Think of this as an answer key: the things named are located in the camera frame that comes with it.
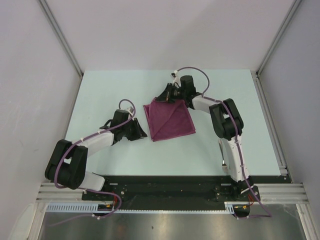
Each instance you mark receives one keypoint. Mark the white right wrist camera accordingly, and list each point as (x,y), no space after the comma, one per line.
(176,79)

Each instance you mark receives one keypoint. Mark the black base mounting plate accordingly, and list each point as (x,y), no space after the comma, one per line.
(185,193)

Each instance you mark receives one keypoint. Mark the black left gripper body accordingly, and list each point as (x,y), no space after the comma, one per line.
(128,130)

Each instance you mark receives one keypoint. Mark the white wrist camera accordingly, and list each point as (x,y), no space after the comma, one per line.
(176,79)
(130,110)

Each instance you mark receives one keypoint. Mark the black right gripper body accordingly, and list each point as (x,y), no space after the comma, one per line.
(175,93)

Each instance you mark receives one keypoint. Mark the aluminium front rail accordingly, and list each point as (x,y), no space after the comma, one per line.
(270,193)

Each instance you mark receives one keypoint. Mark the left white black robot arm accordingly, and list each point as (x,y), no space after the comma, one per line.
(68,162)

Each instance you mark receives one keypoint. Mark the right aluminium frame post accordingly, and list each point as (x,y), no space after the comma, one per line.
(279,35)

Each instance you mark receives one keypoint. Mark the white slotted cable duct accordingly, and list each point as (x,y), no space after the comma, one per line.
(96,208)

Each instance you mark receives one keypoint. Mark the magenta satin napkin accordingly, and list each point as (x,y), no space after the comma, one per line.
(168,120)

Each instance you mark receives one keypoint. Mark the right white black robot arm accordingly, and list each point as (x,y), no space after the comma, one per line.
(226,120)

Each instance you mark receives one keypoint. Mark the silver metal fork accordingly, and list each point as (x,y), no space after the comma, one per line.
(223,165)

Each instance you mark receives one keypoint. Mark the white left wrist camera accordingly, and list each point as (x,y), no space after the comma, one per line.
(130,110)

